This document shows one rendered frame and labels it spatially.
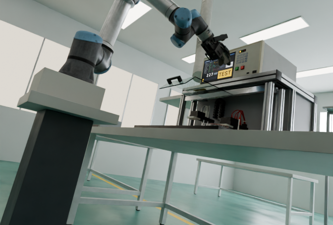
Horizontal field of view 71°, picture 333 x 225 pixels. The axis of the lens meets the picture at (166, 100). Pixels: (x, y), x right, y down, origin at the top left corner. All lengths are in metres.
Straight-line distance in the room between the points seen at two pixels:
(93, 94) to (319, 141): 0.75
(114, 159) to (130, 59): 2.62
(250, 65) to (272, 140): 0.71
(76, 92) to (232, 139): 0.58
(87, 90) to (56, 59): 4.83
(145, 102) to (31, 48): 2.95
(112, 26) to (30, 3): 4.91
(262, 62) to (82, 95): 0.92
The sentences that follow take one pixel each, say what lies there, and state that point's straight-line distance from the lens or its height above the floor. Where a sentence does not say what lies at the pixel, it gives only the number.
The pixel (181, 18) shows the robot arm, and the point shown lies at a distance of 1.03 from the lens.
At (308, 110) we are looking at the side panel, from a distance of 1.51.
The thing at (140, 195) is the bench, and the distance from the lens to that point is 2.87.
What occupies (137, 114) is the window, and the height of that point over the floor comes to 1.60.
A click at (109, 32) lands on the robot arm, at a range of 1.22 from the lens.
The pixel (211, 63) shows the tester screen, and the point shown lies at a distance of 1.57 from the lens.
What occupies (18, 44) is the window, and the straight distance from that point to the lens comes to 5.74.
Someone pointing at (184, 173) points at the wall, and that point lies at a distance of 7.39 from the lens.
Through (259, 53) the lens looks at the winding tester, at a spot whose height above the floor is 1.24.
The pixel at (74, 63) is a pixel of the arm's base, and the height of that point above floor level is 0.91.
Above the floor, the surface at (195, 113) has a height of 0.90.
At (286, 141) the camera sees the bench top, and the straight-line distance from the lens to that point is 0.69.
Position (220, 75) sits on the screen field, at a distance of 1.47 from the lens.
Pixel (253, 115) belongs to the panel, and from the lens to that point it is 1.39.
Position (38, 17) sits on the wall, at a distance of 5.99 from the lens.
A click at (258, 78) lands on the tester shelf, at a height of 1.09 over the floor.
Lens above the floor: 0.62
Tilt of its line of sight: 14 degrees up
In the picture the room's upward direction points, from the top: 11 degrees clockwise
